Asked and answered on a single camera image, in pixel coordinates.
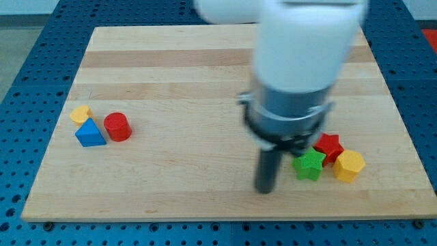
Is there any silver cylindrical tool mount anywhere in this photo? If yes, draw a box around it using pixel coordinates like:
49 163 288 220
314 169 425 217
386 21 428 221
238 78 334 152

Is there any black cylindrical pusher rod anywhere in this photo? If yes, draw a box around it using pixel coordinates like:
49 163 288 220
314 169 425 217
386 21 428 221
255 149 283 194

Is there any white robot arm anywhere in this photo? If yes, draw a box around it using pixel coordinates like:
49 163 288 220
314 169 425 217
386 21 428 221
193 0 368 193

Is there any blue triangle block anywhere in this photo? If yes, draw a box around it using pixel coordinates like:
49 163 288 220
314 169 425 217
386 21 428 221
75 118 107 147

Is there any green star block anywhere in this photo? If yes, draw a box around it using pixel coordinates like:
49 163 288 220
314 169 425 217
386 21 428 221
292 148 326 181

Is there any red star block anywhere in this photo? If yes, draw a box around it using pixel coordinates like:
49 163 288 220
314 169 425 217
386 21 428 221
313 133 344 167

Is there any yellow hexagon block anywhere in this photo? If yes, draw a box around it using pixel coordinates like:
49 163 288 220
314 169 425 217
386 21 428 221
333 150 366 183

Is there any light wooden board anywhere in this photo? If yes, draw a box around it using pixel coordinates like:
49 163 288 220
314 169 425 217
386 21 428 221
21 25 436 222

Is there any red cylinder block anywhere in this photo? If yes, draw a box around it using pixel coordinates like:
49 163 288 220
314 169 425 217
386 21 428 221
103 112 132 142

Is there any yellow heart block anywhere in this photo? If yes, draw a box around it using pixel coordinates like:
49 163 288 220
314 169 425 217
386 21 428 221
69 105 95 127

